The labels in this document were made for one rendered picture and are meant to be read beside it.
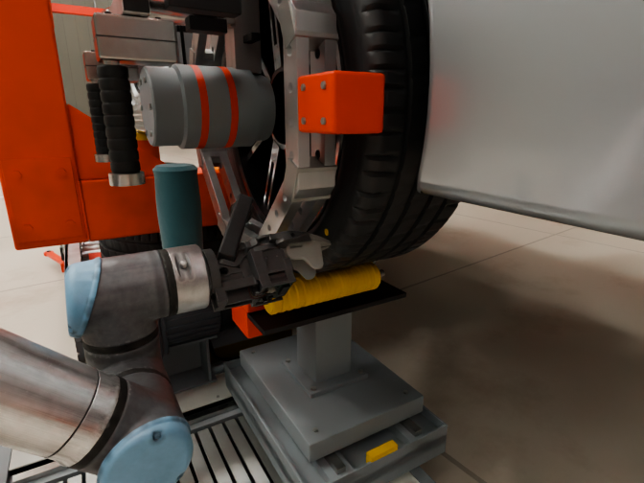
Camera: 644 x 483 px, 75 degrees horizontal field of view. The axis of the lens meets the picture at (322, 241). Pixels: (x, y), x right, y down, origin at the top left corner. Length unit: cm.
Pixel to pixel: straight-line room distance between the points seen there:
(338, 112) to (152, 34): 25
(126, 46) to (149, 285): 29
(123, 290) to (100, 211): 70
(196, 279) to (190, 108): 30
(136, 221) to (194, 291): 70
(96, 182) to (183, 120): 53
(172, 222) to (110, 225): 37
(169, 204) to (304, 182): 38
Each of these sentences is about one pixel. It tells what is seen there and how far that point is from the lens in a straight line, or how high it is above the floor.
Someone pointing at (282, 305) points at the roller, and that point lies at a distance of 77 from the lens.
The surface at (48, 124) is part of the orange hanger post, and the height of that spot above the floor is 82.
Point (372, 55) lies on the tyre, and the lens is 59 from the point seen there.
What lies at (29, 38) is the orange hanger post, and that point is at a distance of 122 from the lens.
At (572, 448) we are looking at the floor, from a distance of 139.
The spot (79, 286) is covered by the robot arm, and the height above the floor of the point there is 65.
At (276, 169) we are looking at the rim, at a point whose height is 73.
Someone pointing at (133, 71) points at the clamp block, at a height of 92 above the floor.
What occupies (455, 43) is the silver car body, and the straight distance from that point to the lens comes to 50.
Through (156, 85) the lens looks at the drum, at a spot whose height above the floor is 88.
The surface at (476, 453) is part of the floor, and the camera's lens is 127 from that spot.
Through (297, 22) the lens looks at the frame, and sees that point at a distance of 59.
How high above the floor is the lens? 83
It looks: 17 degrees down
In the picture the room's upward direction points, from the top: straight up
